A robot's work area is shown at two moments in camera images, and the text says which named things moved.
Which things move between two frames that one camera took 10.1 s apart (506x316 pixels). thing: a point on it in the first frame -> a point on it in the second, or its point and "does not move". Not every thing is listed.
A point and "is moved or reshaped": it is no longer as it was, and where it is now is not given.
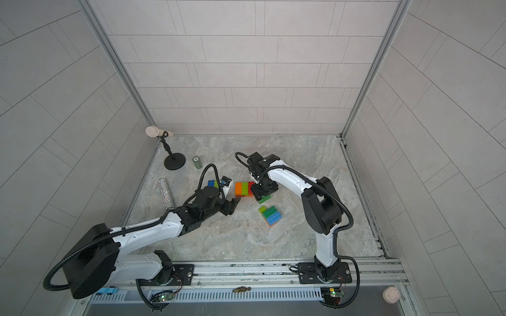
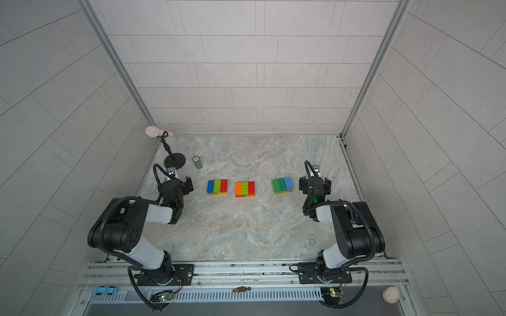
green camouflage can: x=197 y=162 does not move
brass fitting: x=241 y=289 does not move
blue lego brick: x=275 y=218 is moved or reshaped
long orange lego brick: x=238 y=188 does not move
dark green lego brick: x=269 y=211 -> x=282 y=184
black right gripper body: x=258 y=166 -> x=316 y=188
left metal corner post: x=109 y=44 does not move
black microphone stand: x=176 y=160 does not move
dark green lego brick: x=263 y=199 is moved or reshaped
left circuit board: x=162 y=295 does not move
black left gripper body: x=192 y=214 -> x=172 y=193
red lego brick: x=250 y=184 does not move
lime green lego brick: x=245 y=188 does not move
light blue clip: x=108 y=290 does not move
